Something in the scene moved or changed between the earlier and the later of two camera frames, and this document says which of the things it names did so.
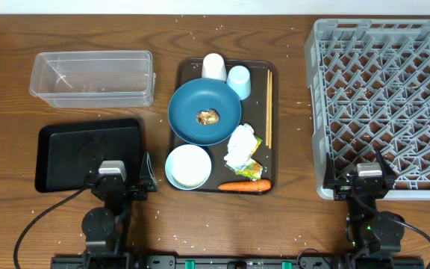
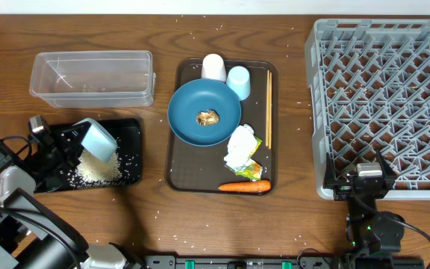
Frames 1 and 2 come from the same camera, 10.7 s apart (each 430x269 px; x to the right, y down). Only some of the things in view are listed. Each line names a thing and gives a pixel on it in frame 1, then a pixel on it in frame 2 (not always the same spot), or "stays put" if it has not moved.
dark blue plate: x=201 y=95 stays put
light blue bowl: x=188 y=167 to x=98 y=141
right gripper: x=343 y=187 stays put
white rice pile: x=191 y=165 to x=92 y=171
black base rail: x=130 y=261 stays put
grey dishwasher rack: x=384 y=85 stays put
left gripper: x=151 y=182 to x=62 y=140
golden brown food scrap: x=207 y=117 stays put
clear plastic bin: x=94 y=78 stays put
